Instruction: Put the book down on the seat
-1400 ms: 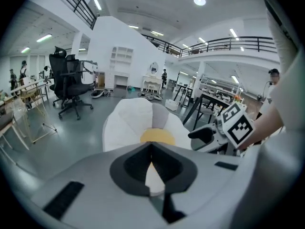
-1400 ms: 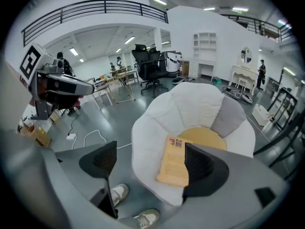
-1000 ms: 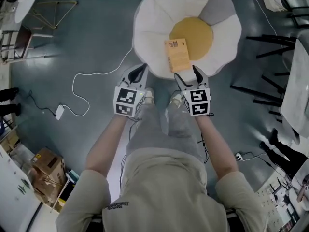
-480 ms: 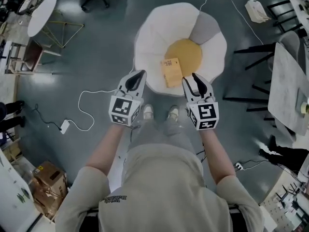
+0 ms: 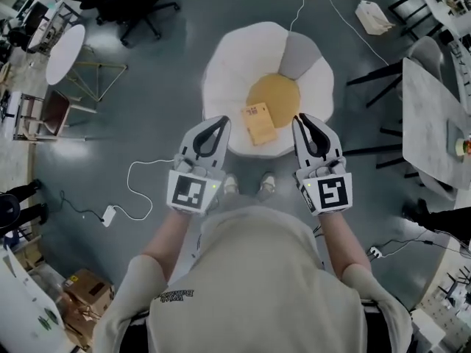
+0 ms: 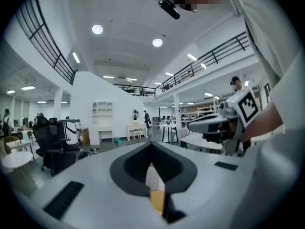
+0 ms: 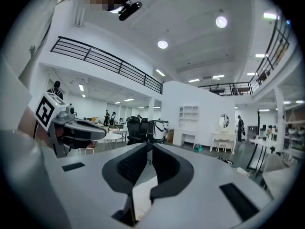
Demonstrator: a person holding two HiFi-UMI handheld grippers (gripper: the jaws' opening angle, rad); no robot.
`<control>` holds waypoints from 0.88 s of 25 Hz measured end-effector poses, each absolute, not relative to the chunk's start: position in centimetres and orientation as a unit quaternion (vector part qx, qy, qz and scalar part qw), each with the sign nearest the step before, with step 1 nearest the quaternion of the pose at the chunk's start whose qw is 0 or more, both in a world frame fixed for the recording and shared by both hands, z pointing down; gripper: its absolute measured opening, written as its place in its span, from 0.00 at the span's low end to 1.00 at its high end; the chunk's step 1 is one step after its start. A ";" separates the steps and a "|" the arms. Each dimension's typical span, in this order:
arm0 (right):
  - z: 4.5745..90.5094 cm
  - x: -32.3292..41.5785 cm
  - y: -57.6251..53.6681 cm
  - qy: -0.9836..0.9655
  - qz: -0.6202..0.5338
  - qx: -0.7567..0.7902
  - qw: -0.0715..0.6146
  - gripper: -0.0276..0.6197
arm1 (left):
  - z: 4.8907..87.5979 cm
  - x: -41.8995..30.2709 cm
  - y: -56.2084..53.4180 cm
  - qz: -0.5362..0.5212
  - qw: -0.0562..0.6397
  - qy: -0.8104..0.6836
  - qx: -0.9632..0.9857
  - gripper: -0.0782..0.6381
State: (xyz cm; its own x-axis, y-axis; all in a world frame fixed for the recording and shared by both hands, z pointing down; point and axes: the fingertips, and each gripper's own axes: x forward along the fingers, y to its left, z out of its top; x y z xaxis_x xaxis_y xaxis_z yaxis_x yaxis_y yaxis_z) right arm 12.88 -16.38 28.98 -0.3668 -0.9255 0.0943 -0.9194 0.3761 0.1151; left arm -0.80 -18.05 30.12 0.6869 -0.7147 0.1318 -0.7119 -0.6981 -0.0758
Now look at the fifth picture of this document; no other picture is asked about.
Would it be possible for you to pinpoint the white storage rack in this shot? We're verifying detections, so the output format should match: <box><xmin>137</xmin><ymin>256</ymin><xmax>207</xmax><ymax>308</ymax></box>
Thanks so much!
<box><xmin>410</xmin><ymin>259</ymin><xmax>471</xmax><ymax>353</ymax></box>

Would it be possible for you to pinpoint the black cable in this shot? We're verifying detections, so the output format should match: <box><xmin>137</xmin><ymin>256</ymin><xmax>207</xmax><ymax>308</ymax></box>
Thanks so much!
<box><xmin>60</xmin><ymin>190</ymin><xmax>105</xmax><ymax>223</ymax></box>

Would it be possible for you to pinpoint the white long desk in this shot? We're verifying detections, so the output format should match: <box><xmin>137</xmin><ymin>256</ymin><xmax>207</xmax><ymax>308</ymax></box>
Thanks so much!
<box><xmin>388</xmin><ymin>0</ymin><xmax>471</xmax><ymax>40</ymax></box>

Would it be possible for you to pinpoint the cream box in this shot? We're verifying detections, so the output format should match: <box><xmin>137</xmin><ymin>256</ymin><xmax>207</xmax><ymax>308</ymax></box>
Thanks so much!
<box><xmin>354</xmin><ymin>0</ymin><xmax>397</xmax><ymax>35</ymax></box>

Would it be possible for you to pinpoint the person's left forearm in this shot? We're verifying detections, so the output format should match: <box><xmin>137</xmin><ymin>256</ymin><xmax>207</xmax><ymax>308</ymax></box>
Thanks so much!
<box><xmin>141</xmin><ymin>207</ymin><xmax>192</xmax><ymax>282</ymax></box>

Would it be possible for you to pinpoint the white cup with colourful items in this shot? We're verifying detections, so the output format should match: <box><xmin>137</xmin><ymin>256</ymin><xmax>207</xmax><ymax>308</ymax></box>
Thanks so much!
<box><xmin>454</xmin><ymin>133</ymin><xmax>471</xmax><ymax>157</ymax></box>

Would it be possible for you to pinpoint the wooden chair with brown seat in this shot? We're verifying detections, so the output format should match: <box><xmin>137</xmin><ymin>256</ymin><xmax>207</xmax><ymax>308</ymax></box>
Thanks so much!
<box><xmin>13</xmin><ymin>89</ymin><xmax>99</xmax><ymax>143</ymax></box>

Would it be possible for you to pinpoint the grey marble table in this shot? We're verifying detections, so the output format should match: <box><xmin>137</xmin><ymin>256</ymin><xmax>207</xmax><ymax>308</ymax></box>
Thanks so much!
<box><xmin>345</xmin><ymin>56</ymin><xmax>471</xmax><ymax>193</ymax></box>

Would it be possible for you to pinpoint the person's right shoe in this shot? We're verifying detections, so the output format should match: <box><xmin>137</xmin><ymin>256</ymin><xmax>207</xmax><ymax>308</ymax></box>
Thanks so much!
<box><xmin>259</xmin><ymin>171</ymin><xmax>276</xmax><ymax>194</ymax></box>

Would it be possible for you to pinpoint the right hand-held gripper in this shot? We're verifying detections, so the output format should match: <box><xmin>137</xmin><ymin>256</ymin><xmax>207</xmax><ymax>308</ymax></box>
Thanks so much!
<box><xmin>291</xmin><ymin>113</ymin><xmax>353</xmax><ymax>218</ymax></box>

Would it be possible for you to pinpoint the white table with wire rim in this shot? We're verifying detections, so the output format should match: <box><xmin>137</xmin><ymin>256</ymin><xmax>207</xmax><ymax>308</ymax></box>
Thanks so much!
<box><xmin>26</xmin><ymin>0</ymin><xmax>82</xmax><ymax>54</ymax></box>

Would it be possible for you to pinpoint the yellow book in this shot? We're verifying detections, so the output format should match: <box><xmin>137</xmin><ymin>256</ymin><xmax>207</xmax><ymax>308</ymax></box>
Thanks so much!
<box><xmin>241</xmin><ymin>101</ymin><xmax>278</xmax><ymax>146</ymax></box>

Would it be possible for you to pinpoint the brown cardboard box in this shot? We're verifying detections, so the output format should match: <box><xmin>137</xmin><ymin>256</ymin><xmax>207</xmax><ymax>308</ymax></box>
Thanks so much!
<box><xmin>62</xmin><ymin>268</ymin><xmax>115</xmax><ymax>315</ymax></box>
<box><xmin>60</xmin><ymin>302</ymin><xmax>105</xmax><ymax>349</ymax></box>

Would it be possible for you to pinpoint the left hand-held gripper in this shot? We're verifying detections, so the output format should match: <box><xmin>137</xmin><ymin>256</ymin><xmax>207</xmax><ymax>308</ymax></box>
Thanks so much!
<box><xmin>167</xmin><ymin>115</ymin><xmax>233</xmax><ymax>218</ymax></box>

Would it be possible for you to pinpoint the person's light t-shirt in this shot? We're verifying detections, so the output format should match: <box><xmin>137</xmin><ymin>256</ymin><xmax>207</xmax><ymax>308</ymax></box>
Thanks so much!
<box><xmin>91</xmin><ymin>204</ymin><xmax>413</xmax><ymax>353</ymax></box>

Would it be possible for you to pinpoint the person's left shoe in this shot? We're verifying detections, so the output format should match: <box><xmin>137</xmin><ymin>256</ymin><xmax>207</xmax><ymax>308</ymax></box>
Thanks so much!
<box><xmin>223</xmin><ymin>173</ymin><xmax>240</xmax><ymax>195</ymax></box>

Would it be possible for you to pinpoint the person's left hand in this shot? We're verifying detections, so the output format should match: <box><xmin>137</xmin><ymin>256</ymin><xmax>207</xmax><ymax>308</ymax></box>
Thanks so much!
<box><xmin>172</xmin><ymin>154</ymin><xmax>226</xmax><ymax>179</ymax></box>

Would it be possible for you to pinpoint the dark grey placemat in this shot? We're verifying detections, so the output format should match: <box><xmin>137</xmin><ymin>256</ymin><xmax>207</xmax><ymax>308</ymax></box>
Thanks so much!
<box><xmin>446</xmin><ymin>118</ymin><xmax>471</xmax><ymax>158</ymax></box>

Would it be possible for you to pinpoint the grey upholstered chair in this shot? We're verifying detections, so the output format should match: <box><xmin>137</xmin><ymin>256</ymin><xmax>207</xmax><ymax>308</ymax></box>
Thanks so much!
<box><xmin>408</xmin><ymin>35</ymin><xmax>445</xmax><ymax>73</ymax></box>

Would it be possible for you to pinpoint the small white square table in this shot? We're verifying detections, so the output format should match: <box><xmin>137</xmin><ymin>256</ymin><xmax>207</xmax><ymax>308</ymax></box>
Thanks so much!
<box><xmin>0</xmin><ymin>92</ymin><xmax>23</xmax><ymax>125</ymax></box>

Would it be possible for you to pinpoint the person's right hand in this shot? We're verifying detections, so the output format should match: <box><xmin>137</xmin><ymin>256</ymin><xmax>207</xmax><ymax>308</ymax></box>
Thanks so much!
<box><xmin>304</xmin><ymin>156</ymin><xmax>349</xmax><ymax>179</ymax></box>

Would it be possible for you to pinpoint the person's shoe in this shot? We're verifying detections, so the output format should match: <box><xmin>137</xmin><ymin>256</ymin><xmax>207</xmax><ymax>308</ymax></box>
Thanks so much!
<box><xmin>259</xmin><ymin>171</ymin><xmax>276</xmax><ymax>194</ymax></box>
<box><xmin>223</xmin><ymin>173</ymin><xmax>240</xmax><ymax>195</ymax></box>

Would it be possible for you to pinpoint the white panel with green marks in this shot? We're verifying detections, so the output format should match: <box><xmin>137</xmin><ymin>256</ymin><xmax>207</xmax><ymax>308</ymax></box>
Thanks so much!
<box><xmin>0</xmin><ymin>248</ymin><xmax>67</xmax><ymax>353</ymax></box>

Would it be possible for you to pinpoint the white cable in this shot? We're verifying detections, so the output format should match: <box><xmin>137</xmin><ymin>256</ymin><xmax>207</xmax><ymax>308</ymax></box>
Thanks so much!
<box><xmin>114</xmin><ymin>158</ymin><xmax>177</xmax><ymax>221</ymax></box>
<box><xmin>311</xmin><ymin>0</ymin><xmax>390</xmax><ymax>67</ymax></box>
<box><xmin>288</xmin><ymin>0</ymin><xmax>316</xmax><ymax>32</ymax></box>

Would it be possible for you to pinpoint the round white wire-leg table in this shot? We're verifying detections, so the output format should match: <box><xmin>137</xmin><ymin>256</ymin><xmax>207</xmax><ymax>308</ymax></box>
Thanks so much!
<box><xmin>44</xmin><ymin>24</ymin><xmax>129</xmax><ymax>104</ymax></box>

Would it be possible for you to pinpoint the white power adapter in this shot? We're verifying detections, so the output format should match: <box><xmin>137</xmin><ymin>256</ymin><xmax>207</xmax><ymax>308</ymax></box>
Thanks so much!
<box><xmin>101</xmin><ymin>204</ymin><xmax>118</xmax><ymax>228</ymax></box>

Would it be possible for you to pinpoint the white egg-shaped cushion seat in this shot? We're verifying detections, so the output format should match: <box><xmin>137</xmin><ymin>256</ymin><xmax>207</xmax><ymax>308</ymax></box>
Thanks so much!
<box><xmin>202</xmin><ymin>21</ymin><xmax>335</xmax><ymax>160</ymax></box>

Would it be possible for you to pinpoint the person's right forearm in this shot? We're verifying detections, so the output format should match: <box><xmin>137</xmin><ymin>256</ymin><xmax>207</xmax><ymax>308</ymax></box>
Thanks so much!
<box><xmin>316</xmin><ymin>211</ymin><xmax>371</xmax><ymax>282</ymax></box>

